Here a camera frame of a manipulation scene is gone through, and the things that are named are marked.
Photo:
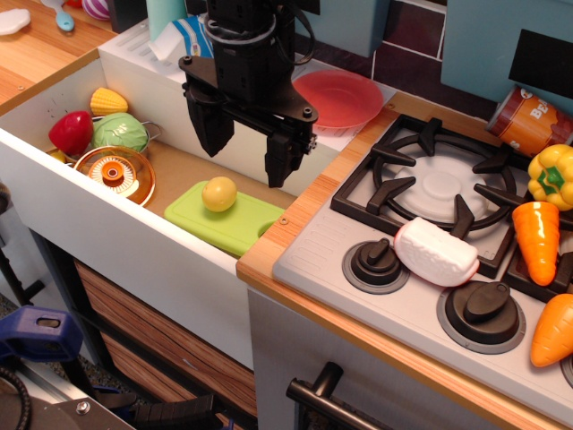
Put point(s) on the white toy sink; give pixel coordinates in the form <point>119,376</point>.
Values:
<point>115,222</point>

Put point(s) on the white toy milk carton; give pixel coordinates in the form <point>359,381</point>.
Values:
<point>183,37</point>

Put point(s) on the right black stove knob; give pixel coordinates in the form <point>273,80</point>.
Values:
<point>482,317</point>

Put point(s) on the white toy piece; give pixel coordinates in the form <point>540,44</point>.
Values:
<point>14,20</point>

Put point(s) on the red toy pepper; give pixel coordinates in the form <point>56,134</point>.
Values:
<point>72,134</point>

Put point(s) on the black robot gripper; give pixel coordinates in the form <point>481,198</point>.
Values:
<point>249,79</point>

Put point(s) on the black stove knob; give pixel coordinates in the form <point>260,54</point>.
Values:
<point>482,317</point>
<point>374,268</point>

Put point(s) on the green cutting board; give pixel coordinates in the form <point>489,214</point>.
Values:
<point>234,231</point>

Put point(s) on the red plastic plate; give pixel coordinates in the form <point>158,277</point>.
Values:
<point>342,99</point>

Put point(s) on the pink striped ball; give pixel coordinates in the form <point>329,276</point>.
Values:
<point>97,9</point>

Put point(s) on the orange toy carrot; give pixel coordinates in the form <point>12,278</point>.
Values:
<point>537,226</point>
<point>552,339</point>

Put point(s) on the metal pot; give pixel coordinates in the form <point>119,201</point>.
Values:
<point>154,131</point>

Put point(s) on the yellow toy bell pepper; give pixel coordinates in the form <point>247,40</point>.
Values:
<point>550,174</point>

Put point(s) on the upper orange toy carrot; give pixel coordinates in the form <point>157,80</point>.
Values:
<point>537,226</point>

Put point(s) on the teal cup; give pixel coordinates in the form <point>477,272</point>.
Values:
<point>161,13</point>

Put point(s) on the black oven handle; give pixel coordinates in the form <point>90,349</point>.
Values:
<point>316,408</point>

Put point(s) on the green toy cabbage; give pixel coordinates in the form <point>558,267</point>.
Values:
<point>121,130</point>

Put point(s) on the black stove grate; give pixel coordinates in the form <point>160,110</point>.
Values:
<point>421,169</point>

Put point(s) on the orange transparent pot lid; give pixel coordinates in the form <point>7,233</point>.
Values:
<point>121,171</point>

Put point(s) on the yellow toy potato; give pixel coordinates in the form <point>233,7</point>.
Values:
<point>219,194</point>

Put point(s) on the lower orange toy carrot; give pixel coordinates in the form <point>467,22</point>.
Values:
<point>552,339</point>

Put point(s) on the blue toy spoon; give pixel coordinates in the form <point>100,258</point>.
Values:
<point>64,20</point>

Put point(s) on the blue clamp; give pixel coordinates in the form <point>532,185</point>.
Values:
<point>39,334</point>

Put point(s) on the yellow toy corn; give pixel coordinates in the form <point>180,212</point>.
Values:
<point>105,102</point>

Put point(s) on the left black stove knob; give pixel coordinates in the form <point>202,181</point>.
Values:
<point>374,268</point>

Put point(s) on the white red toy radish slice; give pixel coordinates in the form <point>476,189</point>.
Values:
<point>434,254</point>

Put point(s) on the brown beans can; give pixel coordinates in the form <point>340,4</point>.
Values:
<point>528,123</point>

